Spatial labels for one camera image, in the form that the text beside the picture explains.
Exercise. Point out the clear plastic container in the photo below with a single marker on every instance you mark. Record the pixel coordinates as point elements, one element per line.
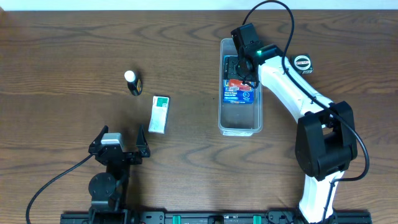
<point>241,120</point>

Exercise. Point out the dark bottle white cap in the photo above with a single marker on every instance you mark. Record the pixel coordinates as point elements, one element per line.
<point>134,84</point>

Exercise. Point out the blue toothpaste box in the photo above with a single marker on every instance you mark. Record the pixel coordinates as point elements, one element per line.
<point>237,95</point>

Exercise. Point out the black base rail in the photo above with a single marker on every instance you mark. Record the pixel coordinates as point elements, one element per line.
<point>271,217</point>

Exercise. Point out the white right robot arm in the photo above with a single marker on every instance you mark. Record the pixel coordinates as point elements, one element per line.
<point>325,141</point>

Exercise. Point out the white green medicine box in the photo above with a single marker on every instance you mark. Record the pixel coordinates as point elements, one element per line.
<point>160,107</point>

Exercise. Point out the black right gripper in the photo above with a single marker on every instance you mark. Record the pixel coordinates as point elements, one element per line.
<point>232,71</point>

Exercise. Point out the dark green round-label box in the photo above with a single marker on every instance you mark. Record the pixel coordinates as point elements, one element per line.
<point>302,64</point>

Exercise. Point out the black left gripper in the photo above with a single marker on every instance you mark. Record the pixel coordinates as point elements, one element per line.
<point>142,148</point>

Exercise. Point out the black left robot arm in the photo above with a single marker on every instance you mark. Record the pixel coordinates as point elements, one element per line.
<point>108,189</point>

